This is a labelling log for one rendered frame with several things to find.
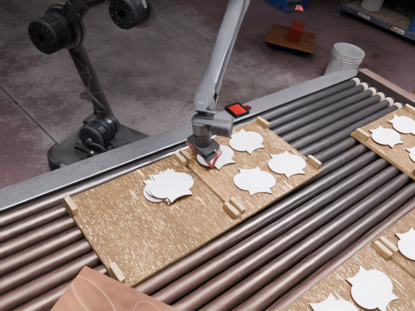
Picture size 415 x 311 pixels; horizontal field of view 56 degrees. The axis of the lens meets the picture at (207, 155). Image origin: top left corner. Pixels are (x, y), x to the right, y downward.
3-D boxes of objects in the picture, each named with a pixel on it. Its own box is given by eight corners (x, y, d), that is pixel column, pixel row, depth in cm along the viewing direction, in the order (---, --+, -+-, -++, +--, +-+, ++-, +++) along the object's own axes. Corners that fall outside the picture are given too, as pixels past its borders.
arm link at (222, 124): (203, 98, 129) (197, 92, 120) (238, 102, 126) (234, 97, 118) (197, 134, 128) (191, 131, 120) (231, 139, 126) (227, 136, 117)
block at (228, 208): (222, 208, 123) (223, 202, 121) (226, 205, 124) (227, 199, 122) (234, 220, 119) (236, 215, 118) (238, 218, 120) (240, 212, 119)
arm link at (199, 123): (193, 109, 123) (188, 122, 120) (215, 112, 121) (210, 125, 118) (196, 124, 128) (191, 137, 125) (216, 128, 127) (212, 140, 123)
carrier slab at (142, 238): (62, 204, 117) (62, 200, 116) (174, 157, 139) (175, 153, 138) (121, 294, 99) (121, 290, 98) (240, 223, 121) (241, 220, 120)
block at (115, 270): (108, 269, 101) (108, 264, 100) (115, 266, 102) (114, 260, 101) (120, 287, 98) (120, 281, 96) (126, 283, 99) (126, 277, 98)
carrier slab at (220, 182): (175, 156, 140) (175, 153, 139) (255, 122, 162) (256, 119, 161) (241, 221, 121) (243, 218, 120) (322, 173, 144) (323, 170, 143)
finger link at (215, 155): (210, 153, 139) (209, 136, 132) (223, 165, 135) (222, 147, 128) (196, 163, 136) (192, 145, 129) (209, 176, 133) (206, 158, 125)
